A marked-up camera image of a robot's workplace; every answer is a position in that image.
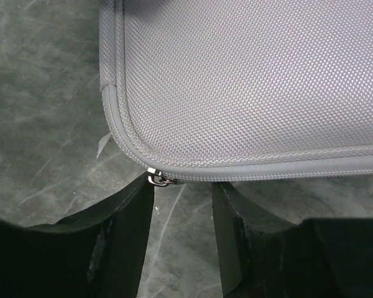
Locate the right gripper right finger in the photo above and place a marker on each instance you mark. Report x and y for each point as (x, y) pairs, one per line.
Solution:
(262, 255)

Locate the white medicine kit case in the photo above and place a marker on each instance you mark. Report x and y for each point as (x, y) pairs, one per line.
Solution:
(239, 90)

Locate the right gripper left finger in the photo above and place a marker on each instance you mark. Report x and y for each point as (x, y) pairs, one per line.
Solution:
(96, 252)

